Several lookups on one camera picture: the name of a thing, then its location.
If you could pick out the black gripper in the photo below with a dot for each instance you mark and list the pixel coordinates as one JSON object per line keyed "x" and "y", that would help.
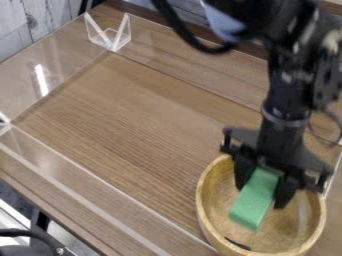
{"x": 275, "y": 147}

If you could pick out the green stick block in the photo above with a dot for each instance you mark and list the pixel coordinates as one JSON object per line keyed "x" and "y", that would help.
{"x": 253, "y": 199}

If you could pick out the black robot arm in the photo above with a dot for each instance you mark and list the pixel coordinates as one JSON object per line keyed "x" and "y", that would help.
{"x": 301, "y": 37}

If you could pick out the wooden bowl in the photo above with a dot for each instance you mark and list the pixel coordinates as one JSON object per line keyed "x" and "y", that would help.
{"x": 213, "y": 206}

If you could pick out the clear acrylic barrier wall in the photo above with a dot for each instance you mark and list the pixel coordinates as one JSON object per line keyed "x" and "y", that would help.
{"x": 110, "y": 132}

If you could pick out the black table leg frame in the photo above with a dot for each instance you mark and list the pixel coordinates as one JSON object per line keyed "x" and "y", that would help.
{"x": 38, "y": 226}

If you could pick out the clear acrylic corner bracket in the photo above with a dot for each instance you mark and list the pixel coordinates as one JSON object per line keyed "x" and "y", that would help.
{"x": 108, "y": 38}

